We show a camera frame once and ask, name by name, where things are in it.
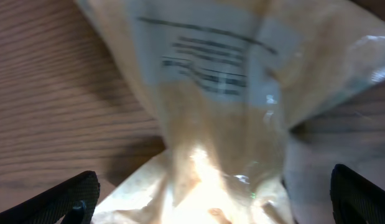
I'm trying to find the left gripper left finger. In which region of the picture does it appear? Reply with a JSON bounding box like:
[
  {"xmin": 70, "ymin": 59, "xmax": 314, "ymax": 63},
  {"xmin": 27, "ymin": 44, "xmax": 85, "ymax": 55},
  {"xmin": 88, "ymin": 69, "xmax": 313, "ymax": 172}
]
[{"xmin": 0, "ymin": 170, "xmax": 100, "ymax": 224}]

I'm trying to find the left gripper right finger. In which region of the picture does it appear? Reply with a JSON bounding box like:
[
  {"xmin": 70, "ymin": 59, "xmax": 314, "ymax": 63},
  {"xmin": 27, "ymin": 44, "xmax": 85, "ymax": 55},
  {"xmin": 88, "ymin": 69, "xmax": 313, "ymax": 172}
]
[{"xmin": 330, "ymin": 164, "xmax": 385, "ymax": 224}]

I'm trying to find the cream white snack packet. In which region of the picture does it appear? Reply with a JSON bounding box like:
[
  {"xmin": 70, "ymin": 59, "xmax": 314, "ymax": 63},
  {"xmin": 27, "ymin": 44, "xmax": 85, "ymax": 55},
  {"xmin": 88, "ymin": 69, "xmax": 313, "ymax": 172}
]
[{"xmin": 91, "ymin": 143, "xmax": 294, "ymax": 223}]

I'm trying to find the beige snack packet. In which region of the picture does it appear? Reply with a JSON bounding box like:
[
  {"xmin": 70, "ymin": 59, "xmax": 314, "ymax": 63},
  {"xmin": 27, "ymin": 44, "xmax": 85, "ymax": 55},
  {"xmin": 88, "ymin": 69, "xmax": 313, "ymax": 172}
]
[{"xmin": 74, "ymin": 0, "xmax": 385, "ymax": 200}]

